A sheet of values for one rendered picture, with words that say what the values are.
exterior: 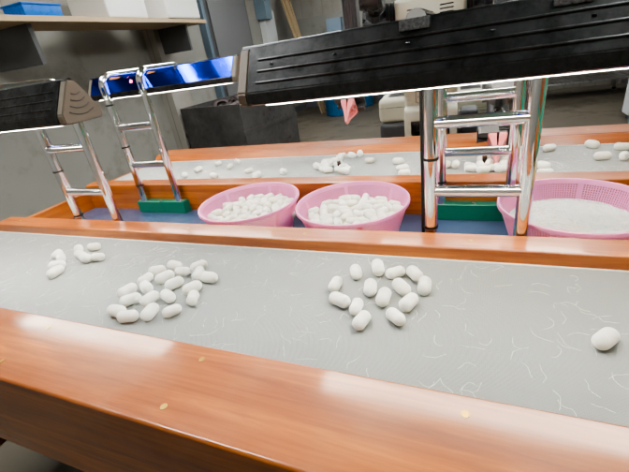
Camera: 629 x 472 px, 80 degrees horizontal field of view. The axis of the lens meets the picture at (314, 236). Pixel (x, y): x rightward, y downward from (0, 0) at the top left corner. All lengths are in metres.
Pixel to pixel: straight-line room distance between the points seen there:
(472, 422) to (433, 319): 0.18
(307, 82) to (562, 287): 0.46
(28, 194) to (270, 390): 3.00
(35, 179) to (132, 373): 2.88
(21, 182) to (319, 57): 2.95
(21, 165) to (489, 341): 3.15
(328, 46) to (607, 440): 0.49
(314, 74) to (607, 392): 0.48
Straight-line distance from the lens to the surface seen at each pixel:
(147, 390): 0.52
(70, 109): 0.80
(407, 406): 0.43
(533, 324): 0.58
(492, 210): 0.97
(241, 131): 3.80
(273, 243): 0.78
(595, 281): 0.68
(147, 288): 0.75
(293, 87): 0.51
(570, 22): 0.48
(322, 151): 1.42
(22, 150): 3.35
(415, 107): 1.79
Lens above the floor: 1.10
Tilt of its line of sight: 27 degrees down
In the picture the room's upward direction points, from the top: 9 degrees counter-clockwise
